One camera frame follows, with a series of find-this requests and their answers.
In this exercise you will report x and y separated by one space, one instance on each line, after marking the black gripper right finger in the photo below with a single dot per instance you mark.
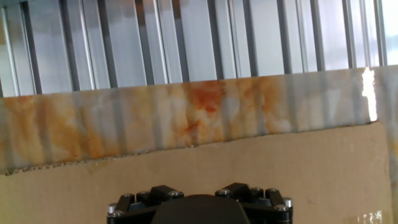
236 189

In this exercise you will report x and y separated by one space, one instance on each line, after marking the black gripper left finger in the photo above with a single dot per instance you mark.
161 192

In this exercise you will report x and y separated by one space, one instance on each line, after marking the brown cardboard sheet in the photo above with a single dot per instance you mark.
280 171

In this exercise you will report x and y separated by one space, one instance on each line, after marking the orange marble pattern mat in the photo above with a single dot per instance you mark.
155 118

